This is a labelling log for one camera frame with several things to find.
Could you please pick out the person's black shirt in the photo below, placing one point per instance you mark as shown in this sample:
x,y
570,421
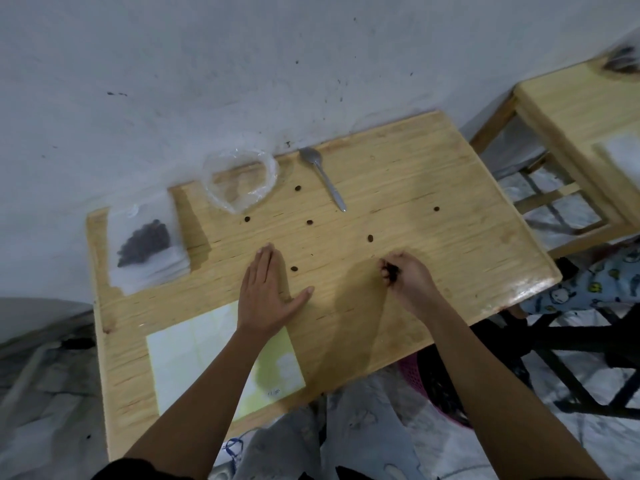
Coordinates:
x,y
140,469

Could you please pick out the person's left forearm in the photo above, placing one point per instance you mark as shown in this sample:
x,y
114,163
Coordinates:
x,y
210,409

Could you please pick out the person's grey patterned trousers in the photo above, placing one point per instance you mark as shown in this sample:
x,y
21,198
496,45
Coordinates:
x,y
360,424

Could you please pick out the small white paper label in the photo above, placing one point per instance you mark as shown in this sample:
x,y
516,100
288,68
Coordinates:
x,y
132,211

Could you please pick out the person's right forearm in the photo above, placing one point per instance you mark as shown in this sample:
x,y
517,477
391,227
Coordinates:
x,y
500,394

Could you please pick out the metal spoon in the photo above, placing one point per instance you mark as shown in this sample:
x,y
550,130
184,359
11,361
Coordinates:
x,y
310,155

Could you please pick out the wooden stick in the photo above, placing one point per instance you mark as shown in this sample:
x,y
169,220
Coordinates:
x,y
25,374

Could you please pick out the person's right hand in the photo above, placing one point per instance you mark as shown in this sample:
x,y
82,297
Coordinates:
x,y
417,289

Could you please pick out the person's left hand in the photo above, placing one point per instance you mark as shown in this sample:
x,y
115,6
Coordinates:
x,y
265,299

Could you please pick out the large clear plastic bag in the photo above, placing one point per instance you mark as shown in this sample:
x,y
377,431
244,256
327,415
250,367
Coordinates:
x,y
210,194

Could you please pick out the white grey cabinet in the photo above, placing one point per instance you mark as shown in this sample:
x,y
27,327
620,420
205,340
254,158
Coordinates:
x,y
40,317

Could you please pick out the pale yellow label sheet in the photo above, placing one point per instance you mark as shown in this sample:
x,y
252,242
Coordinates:
x,y
185,354

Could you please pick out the black plastic stool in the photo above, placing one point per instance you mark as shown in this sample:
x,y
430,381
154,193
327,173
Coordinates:
x,y
575,339

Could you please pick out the black trash bin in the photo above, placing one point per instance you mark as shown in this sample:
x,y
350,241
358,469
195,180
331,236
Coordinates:
x,y
440,384

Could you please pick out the light wooden side table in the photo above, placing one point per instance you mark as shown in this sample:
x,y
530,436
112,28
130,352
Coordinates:
x,y
565,104

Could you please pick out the dark floor debris lump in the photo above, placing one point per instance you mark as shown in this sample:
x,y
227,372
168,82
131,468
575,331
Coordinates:
x,y
75,342

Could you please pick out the neighbour's pouch stack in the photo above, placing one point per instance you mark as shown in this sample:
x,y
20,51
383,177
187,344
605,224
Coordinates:
x,y
622,157

